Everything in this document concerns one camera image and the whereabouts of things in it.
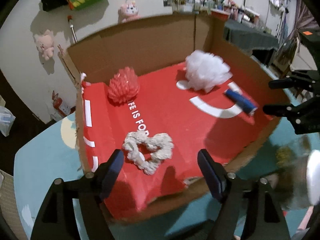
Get blue cloth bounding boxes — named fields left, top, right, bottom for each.
left=224, top=89, right=258, bottom=116

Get cream crochet scrunchie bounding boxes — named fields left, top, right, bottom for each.
left=123, top=131, right=174, bottom=175

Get white bath pouf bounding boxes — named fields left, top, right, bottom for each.
left=184, top=50, right=232, bottom=93

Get coral red bath pouf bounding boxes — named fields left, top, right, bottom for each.
left=108, top=67, right=140, bottom=104

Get large glass jar dark contents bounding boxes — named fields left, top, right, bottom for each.
left=274, top=135, right=319, bottom=210

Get purple curtain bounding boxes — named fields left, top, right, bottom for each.
left=287, top=0, right=319, bottom=43

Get red basin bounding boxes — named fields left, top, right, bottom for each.
left=211, top=9, right=230, bottom=22

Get cardboard box red lining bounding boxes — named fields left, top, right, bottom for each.
left=63, top=14, right=289, bottom=223

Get pink plush behind box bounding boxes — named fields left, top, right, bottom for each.
left=118, top=0, right=140, bottom=23

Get pink plush toy on wall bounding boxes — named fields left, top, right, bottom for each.
left=34, top=30, right=54, bottom=61

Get mop handle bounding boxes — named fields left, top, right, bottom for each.
left=67, top=15, right=78, bottom=43

